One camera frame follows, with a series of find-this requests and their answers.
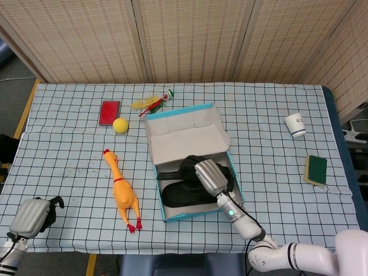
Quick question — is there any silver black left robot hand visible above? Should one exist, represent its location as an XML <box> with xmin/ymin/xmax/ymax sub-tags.
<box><xmin>9</xmin><ymin>195</ymin><xmax>65</xmax><ymax>239</ymax></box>

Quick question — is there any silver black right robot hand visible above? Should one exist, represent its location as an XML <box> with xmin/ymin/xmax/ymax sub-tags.
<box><xmin>179</xmin><ymin>155</ymin><xmax>228</xmax><ymax>199</ymax></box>

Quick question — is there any black rubber slipper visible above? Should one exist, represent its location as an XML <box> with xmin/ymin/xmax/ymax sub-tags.
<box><xmin>161</xmin><ymin>183</ymin><xmax>222</xmax><ymax>208</ymax></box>
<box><xmin>157</xmin><ymin>162</ymin><xmax>236</xmax><ymax>192</ymax></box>

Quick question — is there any blue cardboard shoe box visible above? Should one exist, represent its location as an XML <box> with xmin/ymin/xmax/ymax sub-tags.
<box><xmin>144</xmin><ymin>102</ymin><xmax>245</xmax><ymax>223</ymax></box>

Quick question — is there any checked light blue tablecloth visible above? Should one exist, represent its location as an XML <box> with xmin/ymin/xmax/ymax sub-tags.
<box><xmin>0</xmin><ymin>82</ymin><xmax>363</xmax><ymax>255</ymax></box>

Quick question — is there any yellow rubber chicken toy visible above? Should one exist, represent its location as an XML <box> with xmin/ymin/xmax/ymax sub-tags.
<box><xmin>102</xmin><ymin>148</ymin><xmax>143</xmax><ymax>233</ymax></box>

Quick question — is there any blue chair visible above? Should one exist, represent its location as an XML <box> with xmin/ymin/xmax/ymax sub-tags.
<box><xmin>119</xmin><ymin>253</ymin><xmax>244</xmax><ymax>276</ymax></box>

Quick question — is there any colourful feather shuttlecock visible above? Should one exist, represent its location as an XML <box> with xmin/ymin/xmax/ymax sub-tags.
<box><xmin>131</xmin><ymin>89</ymin><xmax>175</xmax><ymax>113</ymax></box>

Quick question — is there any white paper cup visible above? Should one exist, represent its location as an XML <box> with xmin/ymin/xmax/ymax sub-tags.
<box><xmin>285</xmin><ymin>113</ymin><xmax>306</xmax><ymax>139</ymax></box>

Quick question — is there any yellow foam ball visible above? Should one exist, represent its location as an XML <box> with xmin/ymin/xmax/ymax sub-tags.
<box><xmin>112</xmin><ymin>117</ymin><xmax>129</xmax><ymax>134</ymax></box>

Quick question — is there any green yellow sponge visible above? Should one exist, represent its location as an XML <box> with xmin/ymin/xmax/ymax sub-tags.
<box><xmin>304</xmin><ymin>155</ymin><xmax>328</xmax><ymax>185</ymax></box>

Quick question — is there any woven bamboo folding screen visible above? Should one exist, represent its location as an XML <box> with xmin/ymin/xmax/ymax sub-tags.
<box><xmin>0</xmin><ymin>0</ymin><xmax>368</xmax><ymax>124</ymax></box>

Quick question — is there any white power strip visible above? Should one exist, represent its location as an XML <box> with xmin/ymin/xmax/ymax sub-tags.
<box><xmin>342</xmin><ymin>129</ymin><xmax>368</xmax><ymax>144</ymax></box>

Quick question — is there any red pad with dark frame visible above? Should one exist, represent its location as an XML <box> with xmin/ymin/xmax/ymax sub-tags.
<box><xmin>98</xmin><ymin>100</ymin><xmax>121</xmax><ymax>127</ymax></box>

